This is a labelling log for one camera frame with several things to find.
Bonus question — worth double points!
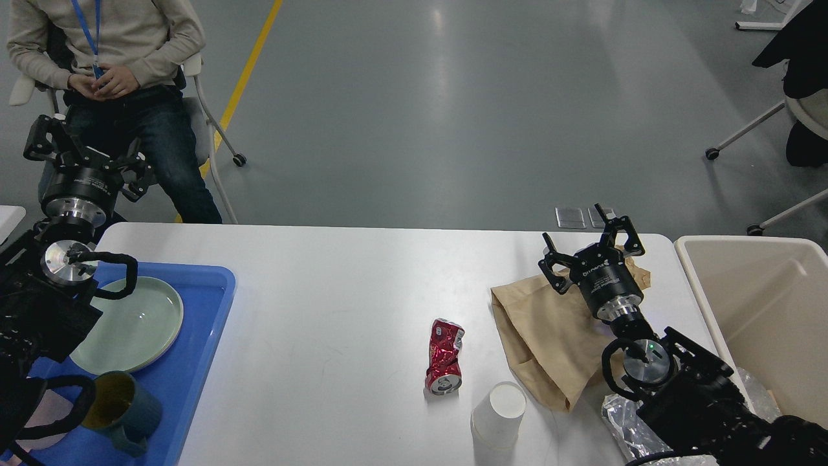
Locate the white paper cup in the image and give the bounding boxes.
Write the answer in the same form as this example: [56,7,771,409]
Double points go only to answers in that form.
[470,381,527,449]

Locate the dark teal mug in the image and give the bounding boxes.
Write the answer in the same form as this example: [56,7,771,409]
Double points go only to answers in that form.
[81,371,163,458]

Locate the mint green plate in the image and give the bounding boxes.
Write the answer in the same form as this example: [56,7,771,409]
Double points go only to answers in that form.
[70,276,184,375]

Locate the white table leg base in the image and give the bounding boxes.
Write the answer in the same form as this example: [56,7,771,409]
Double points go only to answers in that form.
[734,1,811,32]

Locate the crumpled silver foil bag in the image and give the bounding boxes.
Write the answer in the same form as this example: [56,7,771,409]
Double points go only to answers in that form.
[601,368,783,461]

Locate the white side table corner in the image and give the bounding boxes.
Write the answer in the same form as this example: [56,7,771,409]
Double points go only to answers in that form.
[0,205,26,244]

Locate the office chair with black coat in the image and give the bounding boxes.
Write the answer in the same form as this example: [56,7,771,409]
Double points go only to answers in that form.
[705,0,828,236]

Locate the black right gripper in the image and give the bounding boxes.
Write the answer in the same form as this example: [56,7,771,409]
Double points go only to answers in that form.
[538,203,646,322]

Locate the right silver floor plate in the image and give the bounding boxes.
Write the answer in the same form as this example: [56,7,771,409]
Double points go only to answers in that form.
[587,206,617,230]

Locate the beige plastic bin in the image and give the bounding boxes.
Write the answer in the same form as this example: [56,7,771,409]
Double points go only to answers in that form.
[675,236,827,427]

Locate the blue lanyard with badge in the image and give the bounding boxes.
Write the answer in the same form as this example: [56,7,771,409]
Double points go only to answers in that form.
[70,0,107,80]

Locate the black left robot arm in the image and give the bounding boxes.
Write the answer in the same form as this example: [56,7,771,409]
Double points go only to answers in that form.
[1,114,153,465]

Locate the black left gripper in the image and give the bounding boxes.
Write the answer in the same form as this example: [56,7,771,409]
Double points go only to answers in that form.
[23,115,157,228]

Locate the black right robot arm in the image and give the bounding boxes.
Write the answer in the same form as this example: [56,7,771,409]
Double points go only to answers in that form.
[538,204,827,465]

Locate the seated person beige sweater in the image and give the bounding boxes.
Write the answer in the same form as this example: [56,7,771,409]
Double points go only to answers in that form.
[6,1,222,224]

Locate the blue plastic tray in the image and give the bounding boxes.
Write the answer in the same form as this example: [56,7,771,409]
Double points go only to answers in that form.
[0,261,236,466]

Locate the left silver floor plate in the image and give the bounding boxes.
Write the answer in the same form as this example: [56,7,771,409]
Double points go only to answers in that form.
[555,207,587,229]

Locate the crushed red soda can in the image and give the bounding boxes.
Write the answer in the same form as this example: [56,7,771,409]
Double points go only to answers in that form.
[424,318,465,395]

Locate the silver floor plate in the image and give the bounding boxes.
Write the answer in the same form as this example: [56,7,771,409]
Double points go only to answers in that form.
[587,206,617,230]
[555,207,587,229]

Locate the pink mug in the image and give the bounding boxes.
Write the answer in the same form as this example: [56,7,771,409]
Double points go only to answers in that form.
[17,390,73,452]

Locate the brown paper bag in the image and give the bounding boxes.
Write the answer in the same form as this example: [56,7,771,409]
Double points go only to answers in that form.
[490,274,615,412]

